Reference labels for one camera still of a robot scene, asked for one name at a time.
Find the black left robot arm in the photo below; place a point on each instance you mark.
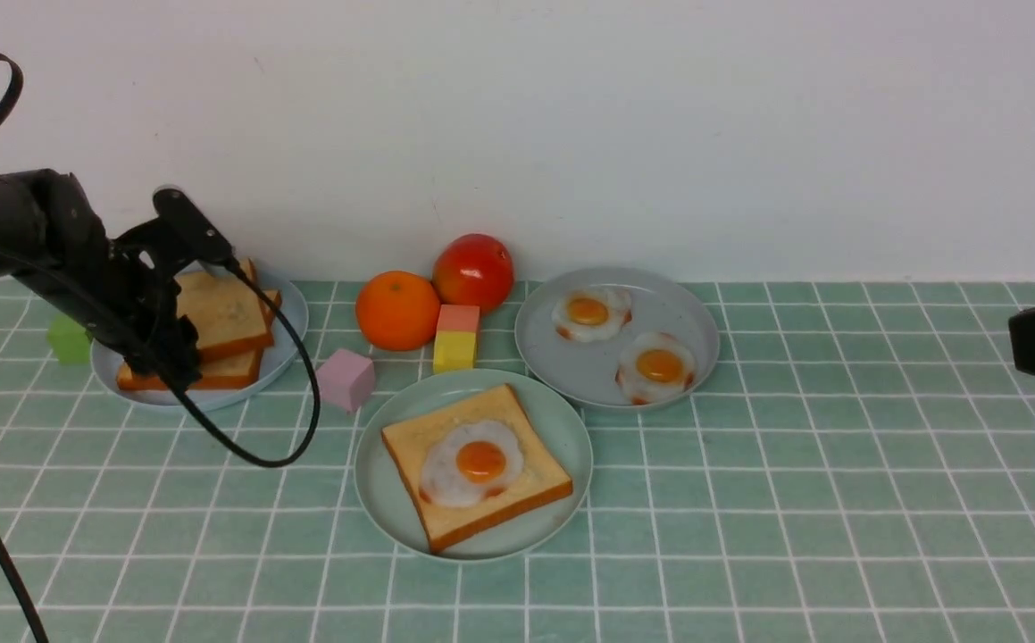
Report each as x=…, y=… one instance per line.
x=42, y=214

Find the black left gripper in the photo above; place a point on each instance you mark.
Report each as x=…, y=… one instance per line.
x=125, y=305

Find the green cube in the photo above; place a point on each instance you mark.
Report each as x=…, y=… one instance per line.
x=69, y=341

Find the salmon pink block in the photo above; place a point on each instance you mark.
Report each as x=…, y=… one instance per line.
x=458, y=319

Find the pink cube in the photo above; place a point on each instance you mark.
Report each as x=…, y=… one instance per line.
x=346, y=379

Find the light blue bread plate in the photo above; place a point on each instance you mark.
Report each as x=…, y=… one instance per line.
x=284, y=351

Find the yellow block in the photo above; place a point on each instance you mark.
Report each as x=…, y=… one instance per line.
x=455, y=351

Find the orange fruit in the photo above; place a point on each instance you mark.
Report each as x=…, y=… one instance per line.
x=398, y=311

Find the grey egg plate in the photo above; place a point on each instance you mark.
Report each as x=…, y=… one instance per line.
x=584, y=372

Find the red tomato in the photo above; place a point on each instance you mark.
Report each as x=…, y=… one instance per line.
x=474, y=270

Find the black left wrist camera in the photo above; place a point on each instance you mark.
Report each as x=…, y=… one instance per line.
x=187, y=223

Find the fried egg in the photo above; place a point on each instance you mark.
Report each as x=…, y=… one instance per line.
x=472, y=462
x=654, y=367
x=588, y=315

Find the mint green centre plate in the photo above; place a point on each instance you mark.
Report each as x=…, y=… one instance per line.
x=384, y=497

